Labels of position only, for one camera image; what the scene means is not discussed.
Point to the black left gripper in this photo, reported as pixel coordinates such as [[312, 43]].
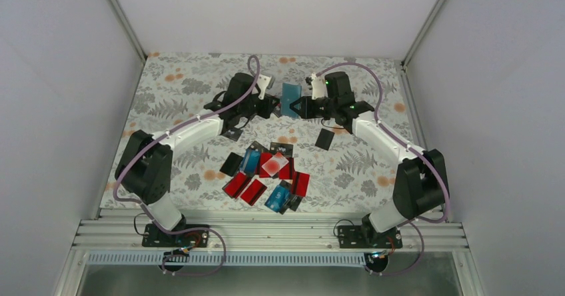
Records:
[[265, 112]]

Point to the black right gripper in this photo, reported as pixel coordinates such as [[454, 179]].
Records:
[[305, 112]]

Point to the blue leather card holder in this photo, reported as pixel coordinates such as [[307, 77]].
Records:
[[290, 93]]

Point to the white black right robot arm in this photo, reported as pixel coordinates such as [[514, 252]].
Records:
[[421, 181]]

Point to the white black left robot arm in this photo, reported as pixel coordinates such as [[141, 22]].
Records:
[[145, 167]]

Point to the plain black card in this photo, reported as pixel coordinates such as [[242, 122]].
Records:
[[324, 139]]

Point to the black VIP card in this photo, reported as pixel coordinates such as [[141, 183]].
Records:
[[233, 134]]

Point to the red white glossy card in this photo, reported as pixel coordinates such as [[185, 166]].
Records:
[[270, 164]]

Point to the red card front left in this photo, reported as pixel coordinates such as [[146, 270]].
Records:
[[237, 185]]

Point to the floral patterned table mat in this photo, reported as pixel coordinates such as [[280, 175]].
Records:
[[349, 177]]

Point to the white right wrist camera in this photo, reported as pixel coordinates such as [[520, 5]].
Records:
[[317, 86]]

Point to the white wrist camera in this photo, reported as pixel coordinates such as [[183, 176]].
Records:
[[264, 82], [317, 86]]

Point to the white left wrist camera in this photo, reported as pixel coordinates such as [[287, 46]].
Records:
[[264, 82]]

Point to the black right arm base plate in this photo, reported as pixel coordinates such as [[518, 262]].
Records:
[[360, 237]]

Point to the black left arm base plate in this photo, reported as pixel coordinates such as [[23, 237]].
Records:
[[154, 237]]

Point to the aluminium frame rail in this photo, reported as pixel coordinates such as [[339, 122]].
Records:
[[262, 231]]

